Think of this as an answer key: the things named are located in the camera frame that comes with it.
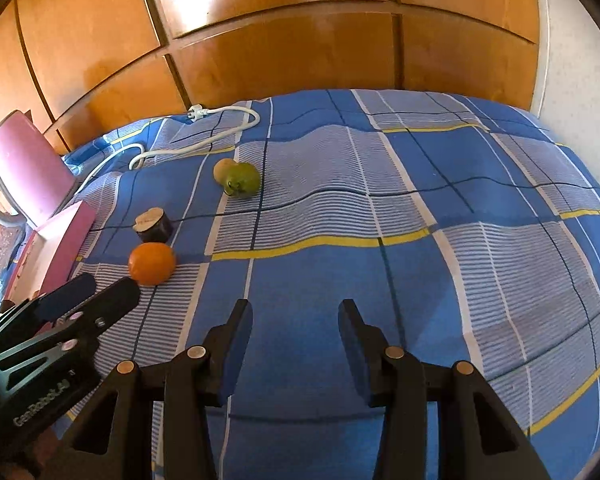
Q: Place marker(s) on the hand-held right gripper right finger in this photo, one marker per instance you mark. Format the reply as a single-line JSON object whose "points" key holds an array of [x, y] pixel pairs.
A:
{"points": [[356, 355]]}

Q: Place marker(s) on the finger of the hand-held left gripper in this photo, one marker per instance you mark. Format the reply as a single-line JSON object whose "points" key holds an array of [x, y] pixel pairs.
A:
{"points": [[107, 302], [62, 300]]}

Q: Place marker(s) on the pink electric kettle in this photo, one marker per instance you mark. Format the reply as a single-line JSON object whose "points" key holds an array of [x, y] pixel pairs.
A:
{"points": [[27, 170]]}

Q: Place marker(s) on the speckled grey box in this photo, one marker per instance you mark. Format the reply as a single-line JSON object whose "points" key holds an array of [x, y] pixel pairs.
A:
{"points": [[0, 252]]}

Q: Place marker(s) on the wooden wardrobe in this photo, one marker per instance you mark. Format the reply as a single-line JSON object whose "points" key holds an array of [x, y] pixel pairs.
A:
{"points": [[280, 45]]}

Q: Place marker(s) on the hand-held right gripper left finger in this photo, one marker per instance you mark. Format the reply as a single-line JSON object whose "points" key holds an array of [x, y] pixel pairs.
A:
{"points": [[235, 355]]}

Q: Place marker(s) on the small yellowish round fruit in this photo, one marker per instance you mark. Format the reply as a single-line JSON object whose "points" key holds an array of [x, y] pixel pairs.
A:
{"points": [[221, 170]]}

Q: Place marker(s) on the pink box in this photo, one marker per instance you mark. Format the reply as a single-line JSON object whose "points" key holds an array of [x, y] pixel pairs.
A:
{"points": [[65, 240]]}

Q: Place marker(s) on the orange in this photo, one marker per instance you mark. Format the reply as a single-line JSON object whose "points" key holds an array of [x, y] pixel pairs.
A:
{"points": [[151, 263]]}

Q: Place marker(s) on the blue plaid blanket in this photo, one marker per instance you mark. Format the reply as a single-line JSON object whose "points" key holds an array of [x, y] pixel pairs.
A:
{"points": [[380, 240]]}

